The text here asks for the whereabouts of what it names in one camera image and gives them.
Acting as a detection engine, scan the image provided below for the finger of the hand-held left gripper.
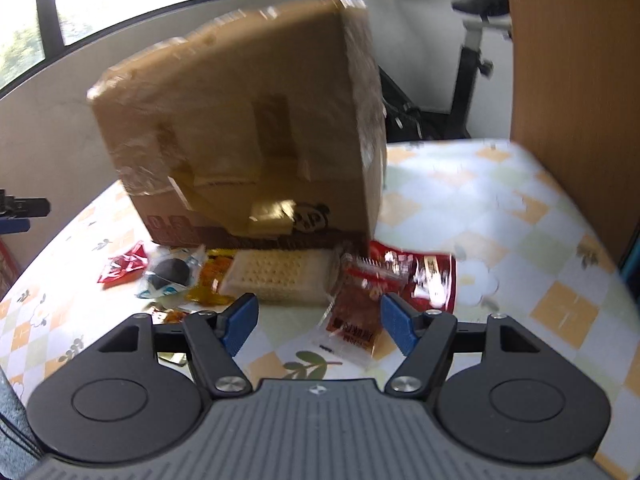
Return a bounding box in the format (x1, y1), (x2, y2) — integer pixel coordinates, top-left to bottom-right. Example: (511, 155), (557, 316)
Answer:
(0, 190), (52, 233)

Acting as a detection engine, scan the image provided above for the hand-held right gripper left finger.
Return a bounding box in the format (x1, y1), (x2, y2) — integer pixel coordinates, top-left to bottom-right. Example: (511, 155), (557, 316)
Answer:
(96, 293), (260, 401)

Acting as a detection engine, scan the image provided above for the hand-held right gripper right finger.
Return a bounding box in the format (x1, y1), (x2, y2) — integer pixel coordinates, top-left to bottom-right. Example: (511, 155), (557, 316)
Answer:
(381, 293), (543, 401)

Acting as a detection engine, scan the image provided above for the clear red label snack packet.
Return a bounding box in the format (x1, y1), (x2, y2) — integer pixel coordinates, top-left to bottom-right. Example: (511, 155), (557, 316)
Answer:
(311, 255), (407, 358)

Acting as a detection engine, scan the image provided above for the clear cracker packet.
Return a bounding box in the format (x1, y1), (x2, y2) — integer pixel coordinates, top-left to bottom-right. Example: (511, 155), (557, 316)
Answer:
(219, 249), (341, 305)

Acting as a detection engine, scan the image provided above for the plastic lined cardboard box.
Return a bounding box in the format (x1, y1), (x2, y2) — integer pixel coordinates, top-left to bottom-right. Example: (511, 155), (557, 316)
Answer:
(86, 0), (388, 251)

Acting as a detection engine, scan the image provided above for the yellow orange snack packet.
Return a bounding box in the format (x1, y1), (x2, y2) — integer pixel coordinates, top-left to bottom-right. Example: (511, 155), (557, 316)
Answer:
(185, 249), (236, 306)

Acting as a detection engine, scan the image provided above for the red floral cloth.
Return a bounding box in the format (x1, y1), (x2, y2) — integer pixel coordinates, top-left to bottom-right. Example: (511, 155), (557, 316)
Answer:
(0, 237), (22, 296)

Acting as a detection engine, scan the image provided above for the large red snack packet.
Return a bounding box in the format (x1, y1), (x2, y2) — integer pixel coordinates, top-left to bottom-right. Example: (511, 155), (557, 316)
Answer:
(369, 240), (457, 313)

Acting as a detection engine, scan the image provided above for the black round snack packet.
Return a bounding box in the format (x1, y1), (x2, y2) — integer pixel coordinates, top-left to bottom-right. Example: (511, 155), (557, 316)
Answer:
(136, 246), (207, 300)

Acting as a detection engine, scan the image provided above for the small red snack packet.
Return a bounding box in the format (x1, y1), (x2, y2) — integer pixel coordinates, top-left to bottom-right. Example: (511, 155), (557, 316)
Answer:
(96, 241), (150, 286)

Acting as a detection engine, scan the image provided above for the checked floral tablecloth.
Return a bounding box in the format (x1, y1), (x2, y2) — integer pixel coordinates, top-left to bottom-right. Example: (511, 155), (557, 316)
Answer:
(0, 137), (640, 401)

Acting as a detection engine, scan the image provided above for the grey fabric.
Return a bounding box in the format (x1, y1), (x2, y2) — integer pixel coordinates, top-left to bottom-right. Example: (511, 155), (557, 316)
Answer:
(0, 370), (40, 466)

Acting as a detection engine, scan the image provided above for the black exercise bike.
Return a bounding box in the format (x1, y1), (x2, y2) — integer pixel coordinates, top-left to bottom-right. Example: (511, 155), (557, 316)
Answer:
(295, 0), (513, 143)

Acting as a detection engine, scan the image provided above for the blue curtain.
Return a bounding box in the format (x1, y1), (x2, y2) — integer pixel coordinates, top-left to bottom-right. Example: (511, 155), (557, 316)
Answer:
(617, 240), (640, 286)

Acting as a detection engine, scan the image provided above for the brown wooden panel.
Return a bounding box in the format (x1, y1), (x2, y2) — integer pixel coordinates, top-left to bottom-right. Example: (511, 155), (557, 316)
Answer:
(504, 0), (640, 271)

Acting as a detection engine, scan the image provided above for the dark window frame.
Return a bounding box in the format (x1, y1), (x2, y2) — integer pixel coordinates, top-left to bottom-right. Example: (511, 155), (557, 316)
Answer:
(0, 0), (301, 101)

